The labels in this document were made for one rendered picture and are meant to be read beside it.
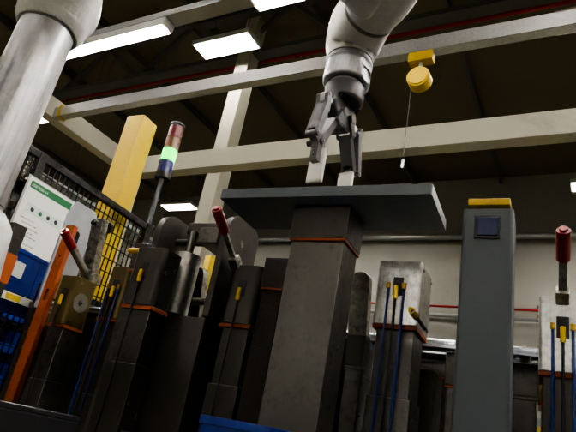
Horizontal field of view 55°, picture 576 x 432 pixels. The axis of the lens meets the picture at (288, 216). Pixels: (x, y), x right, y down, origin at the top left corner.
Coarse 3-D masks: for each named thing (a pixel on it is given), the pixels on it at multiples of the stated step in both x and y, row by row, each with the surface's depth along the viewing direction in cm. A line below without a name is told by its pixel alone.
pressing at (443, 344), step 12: (96, 312) 136; (372, 336) 107; (372, 348) 120; (432, 348) 109; (444, 348) 107; (516, 348) 96; (528, 348) 96; (432, 360) 119; (444, 360) 117; (516, 360) 106
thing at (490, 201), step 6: (492, 198) 81; (498, 198) 81; (504, 198) 81; (468, 204) 82; (474, 204) 82; (480, 204) 82; (486, 204) 81; (492, 204) 81; (498, 204) 81; (504, 204) 80; (510, 204) 80
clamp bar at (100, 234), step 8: (96, 224) 138; (104, 224) 139; (96, 232) 139; (104, 232) 139; (88, 240) 139; (96, 240) 138; (104, 240) 139; (88, 248) 138; (96, 248) 137; (88, 256) 138; (96, 256) 137; (88, 264) 137; (96, 264) 137; (96, 272) 137; (88, 280) 135
